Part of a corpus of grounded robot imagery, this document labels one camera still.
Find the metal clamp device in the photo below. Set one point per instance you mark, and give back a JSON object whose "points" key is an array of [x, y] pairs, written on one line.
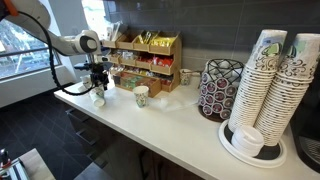
{"points": [[10, 171]]}

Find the wooden tea bag box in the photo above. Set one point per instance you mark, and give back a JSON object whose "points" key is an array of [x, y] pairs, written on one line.
{"points": [[150, 92]]}

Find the light wooden board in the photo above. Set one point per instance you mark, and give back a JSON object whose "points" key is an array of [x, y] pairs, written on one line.
{"points": [[36, 166]]}

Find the small patterned paper cup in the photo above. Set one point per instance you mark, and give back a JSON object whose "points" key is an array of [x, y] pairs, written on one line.
{"points": [[185, 78]]}

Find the narrow wooden tiered organizer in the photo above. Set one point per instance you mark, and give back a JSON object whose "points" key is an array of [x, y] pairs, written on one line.
{"points": [[108, 44]]}

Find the tall patterned paper cup stack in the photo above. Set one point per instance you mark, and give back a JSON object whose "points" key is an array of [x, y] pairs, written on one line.
{"points": [[256, 83], [286, 100]]}

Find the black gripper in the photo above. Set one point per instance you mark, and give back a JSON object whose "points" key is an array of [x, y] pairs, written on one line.
{"points": [[99, 71]]}

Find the window with dark frame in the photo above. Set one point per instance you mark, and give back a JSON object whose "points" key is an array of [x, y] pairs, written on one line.
{"points": [[20, 60]]}

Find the red white packets pile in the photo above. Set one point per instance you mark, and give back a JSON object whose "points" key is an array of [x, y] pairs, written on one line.
{"points": [[144, 60]]}

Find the white plastic lid stack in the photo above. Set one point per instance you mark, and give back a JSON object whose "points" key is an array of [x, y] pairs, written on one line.
{"points": [[248, 138]]}

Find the dark lower cabinet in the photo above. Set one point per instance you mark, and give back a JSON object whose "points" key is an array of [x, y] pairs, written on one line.
{"points": [[126, 156]]}

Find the wrapped stirrers bundle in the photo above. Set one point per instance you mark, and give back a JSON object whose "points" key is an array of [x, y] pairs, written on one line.
{"points": [[114, 31]]}

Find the white round tray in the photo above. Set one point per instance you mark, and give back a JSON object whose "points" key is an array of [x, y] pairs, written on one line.
{"points": [[256, 163]]}

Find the clear plastic bag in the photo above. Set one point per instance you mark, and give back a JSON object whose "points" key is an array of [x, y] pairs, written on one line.
{"points": [[176, 100]]}

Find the yellow stick packets pile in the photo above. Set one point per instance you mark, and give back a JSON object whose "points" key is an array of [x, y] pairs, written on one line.
{"points": [[146, 37]]}

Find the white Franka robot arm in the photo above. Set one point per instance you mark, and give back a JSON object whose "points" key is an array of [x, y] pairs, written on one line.
{"points": [[63, 45]]}

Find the bright narrow window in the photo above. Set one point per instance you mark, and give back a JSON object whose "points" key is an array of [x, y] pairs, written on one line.
{"points": [[95, 16]]}

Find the wide wooden tiered organizer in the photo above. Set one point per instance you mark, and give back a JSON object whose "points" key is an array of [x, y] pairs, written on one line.
{"points": [[163, 50]]}

